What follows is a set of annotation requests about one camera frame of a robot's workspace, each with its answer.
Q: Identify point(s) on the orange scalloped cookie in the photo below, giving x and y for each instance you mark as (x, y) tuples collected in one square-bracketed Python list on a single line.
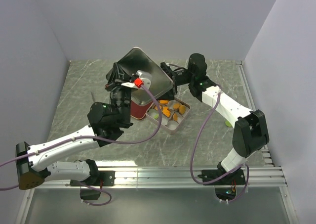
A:
[(158, 108)]

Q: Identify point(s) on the red lacquer tray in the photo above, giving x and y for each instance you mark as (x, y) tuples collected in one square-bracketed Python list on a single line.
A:
[(138, 112)]

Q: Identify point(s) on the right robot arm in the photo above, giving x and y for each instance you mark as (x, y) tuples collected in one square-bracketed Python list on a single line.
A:
[(250, 127)]

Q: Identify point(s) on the round waffle cookie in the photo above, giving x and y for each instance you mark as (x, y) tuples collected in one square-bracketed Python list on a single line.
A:
[(182, 109)]

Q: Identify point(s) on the aluminium front rail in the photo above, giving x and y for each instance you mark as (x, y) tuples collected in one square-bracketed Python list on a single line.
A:
[(180, 177)]

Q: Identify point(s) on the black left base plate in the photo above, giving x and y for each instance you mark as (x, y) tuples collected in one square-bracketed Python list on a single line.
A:
[(106, 178)]

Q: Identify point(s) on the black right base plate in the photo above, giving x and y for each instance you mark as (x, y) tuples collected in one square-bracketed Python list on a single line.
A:
[(234, 178)]

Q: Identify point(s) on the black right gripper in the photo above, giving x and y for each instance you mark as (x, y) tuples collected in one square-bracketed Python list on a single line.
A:
[(173, 77)]

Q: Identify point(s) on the orange round cookie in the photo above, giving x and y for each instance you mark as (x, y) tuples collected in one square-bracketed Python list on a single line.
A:
[(176, 106)]

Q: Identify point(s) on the silver tin lid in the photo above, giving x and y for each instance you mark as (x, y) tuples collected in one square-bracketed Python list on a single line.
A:
[(140, 66)]

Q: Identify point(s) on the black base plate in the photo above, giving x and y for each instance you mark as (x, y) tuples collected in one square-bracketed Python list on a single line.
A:
[(234, 178), (106, 178)]

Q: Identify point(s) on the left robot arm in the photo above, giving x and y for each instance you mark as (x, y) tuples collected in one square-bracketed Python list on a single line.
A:
[(39, 163)]

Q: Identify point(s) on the pink cookie tin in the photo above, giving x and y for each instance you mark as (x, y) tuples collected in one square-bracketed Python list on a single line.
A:
[(174, 113)]

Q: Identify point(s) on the orange fish cookie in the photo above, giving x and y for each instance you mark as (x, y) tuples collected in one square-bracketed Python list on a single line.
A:
[(165, 102)]

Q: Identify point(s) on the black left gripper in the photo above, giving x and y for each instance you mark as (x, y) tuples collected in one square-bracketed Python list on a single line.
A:
[(119, 77)]

